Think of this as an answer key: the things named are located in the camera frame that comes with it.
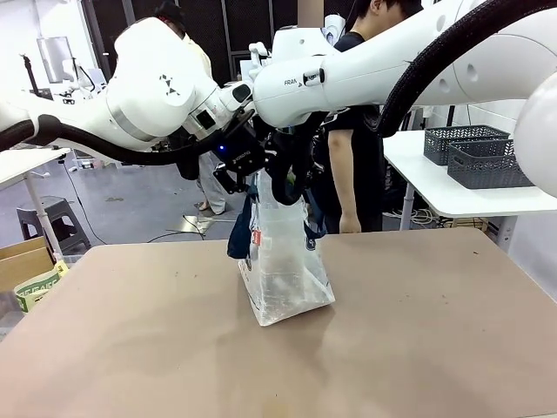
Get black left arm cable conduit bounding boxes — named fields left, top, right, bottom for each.
left=0, top=113, right=245, bottom=180

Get wooden crate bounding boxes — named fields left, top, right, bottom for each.
left=451, top=215, right=489, bottom=233

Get brown cardboard box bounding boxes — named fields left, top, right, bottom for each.
left=0, top=236, right=57, bottom=293

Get bystander in cream jacket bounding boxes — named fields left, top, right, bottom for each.
left=154, top=0, right=228, bottom=216

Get person's right hand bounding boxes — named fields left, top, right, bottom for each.
left=339, top=212, right=363, bottom=234

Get dark grey plastic basket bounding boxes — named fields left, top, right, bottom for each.
left=423, top=125, right=511, bottom=167
left=446, top=138, right=537, bottom=191

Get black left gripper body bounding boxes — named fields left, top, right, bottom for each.
left=215, top=127, right=267, bottom=179

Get person's right forearm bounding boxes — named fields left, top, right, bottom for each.
left=327, top=129, right=360, bottom=219

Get large white table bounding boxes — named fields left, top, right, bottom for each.
left=381, top=129, right=557, bottom=253

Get clear shopping bag navy handles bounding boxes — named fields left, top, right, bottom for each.
left=226, top=168, right=337, bottom=328

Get grey step stool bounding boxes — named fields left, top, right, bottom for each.
left=16, top=196, right=92, bottom=254

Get white table with leg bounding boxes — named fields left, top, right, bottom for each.
left=0, top=146, right=71, bottom=265

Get green white paper bag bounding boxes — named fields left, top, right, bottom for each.
left=14, top=260, right=70, bottom=314

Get thin floor cable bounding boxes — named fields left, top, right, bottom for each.
left=146, top=212, right=206, bottom=244

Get person in black t-shirt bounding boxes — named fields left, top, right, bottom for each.
left=312, top=0, right=426, bottom=235

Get white board panel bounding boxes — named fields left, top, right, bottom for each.
left=36, top=36, right=71, bottom=84

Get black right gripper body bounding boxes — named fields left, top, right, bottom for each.
left=265, top=130, right=302, bottom=176

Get small white background robot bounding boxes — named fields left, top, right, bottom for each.
left=246, top=40, right=274, bottom=80

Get white cable bundle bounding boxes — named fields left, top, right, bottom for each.
left=381, top=207, right=454, bottom=228

